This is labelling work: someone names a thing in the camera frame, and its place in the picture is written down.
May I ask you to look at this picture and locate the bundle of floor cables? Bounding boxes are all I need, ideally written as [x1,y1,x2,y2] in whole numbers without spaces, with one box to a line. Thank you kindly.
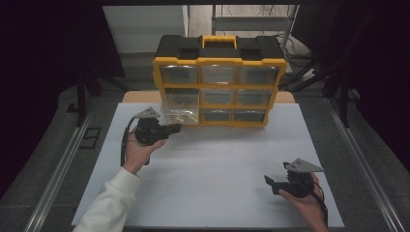
[283,32,313,64]

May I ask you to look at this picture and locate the set of clear drawers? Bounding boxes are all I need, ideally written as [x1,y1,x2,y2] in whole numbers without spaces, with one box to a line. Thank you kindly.
[160,65,280,123]

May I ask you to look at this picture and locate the grey metal shelf frame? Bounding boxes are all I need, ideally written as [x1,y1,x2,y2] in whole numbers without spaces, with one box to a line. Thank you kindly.
[211,4,300,49]

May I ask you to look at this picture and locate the white panel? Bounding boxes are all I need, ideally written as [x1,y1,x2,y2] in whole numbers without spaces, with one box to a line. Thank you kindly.
[102,4,190,54]

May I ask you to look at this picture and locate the black stand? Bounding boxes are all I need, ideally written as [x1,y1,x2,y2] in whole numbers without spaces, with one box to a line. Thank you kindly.
[278,57,356,129]
[75,64,130,128]

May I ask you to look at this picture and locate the wooden table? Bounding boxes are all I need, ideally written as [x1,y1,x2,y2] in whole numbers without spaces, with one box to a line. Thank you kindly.
[122,90,296,104]

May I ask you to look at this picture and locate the person's right hand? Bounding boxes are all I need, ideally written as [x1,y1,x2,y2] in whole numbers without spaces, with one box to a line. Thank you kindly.
[278,173,324,226]

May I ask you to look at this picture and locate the yellow black storage organizer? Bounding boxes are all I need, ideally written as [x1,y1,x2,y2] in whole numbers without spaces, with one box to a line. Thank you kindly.
[152,34,288,129]

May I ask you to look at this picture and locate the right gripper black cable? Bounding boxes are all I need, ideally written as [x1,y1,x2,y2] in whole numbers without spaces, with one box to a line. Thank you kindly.
[307,180,329,226]

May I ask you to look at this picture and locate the clear plastic drawer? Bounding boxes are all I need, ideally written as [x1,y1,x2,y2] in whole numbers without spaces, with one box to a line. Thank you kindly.
[161,88,201,127]

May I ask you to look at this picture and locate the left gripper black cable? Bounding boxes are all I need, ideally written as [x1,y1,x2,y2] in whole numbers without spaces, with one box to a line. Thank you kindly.
[120,116,138,168]

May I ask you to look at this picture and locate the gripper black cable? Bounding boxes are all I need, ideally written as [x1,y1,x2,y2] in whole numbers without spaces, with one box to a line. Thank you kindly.
[120,116,138,168]
[307,180,329,226]

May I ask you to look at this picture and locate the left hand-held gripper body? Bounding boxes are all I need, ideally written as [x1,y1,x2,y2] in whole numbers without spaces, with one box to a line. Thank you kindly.
[133,106,168,147]

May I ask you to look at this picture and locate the white table mat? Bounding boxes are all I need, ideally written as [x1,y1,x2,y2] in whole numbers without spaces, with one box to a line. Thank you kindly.
[71,101,345,228]

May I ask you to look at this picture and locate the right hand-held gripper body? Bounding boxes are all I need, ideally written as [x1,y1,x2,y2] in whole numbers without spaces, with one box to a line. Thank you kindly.
[284,158,325,199]

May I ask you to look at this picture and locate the aluminium frame rail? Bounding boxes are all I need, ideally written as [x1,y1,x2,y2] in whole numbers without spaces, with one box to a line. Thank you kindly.
[23,102,98,232]
[323,98,406,232]

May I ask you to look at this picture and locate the person's left hand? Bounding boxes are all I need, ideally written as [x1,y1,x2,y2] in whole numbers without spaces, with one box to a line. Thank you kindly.
[123,128,167,176]

